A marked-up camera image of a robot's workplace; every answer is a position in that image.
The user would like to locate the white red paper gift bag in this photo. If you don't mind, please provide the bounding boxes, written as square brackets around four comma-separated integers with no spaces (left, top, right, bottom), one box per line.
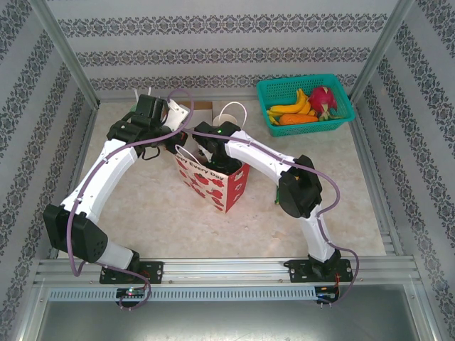
[173,102,252,215]

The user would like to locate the brown cardboard napkin box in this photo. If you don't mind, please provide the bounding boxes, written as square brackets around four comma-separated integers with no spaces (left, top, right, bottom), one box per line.
[177,101,214,115]

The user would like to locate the teal plastic basket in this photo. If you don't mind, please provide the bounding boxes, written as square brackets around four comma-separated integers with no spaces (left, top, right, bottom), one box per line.
[256,73,355,136]

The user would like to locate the yellow toy banana bunch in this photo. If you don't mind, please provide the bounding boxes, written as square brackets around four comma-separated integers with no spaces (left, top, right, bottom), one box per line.
[267,88,318,125]

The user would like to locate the orange toy carrot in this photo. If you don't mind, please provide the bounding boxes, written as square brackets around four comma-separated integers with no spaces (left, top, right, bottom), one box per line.
[279,113,319,126]

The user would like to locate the red toy dragon fruit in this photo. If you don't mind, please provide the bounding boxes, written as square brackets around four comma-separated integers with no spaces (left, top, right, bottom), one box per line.
[307,85,345,121]

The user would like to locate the left controller board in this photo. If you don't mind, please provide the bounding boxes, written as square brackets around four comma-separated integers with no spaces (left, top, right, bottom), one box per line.
[116,287,146,299]

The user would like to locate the controller board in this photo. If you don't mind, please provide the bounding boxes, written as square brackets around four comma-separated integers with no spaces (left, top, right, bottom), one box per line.
[116,287,146,299]
[316,286,341,303]

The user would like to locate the right controller board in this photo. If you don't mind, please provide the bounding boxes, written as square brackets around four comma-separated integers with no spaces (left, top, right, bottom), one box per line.
[316,286,341,303]

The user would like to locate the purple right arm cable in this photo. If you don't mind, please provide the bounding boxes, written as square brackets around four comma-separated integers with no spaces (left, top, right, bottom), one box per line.
[183,129,360,310]

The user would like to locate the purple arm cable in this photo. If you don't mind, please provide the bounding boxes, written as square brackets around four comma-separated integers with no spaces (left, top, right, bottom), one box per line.
[183,129,360,310]
[66,88,195,313]

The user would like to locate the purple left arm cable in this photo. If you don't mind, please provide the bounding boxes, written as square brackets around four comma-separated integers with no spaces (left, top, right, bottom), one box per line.
[66,88,195,313]

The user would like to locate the aluminium frame post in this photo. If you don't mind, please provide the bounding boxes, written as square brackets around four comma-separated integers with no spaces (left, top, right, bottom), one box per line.
[348,0,417,104]
[30,0,100,107]

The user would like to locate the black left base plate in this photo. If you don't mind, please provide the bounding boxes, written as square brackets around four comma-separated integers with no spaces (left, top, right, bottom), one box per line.
[99,261,165,285]

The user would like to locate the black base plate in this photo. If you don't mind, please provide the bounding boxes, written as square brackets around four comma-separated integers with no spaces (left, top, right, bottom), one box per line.
[287,259,355,284]
[99,261,165,285]

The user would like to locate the aluminium mounting rail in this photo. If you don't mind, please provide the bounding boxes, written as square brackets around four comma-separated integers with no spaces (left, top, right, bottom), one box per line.
[33,257,422,286]

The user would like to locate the grey slotted cable duct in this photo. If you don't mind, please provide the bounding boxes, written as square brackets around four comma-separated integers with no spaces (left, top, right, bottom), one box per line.
[48,286,318,303]

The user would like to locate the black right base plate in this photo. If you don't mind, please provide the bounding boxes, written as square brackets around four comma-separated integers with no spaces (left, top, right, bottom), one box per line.
[287,259,355,284]

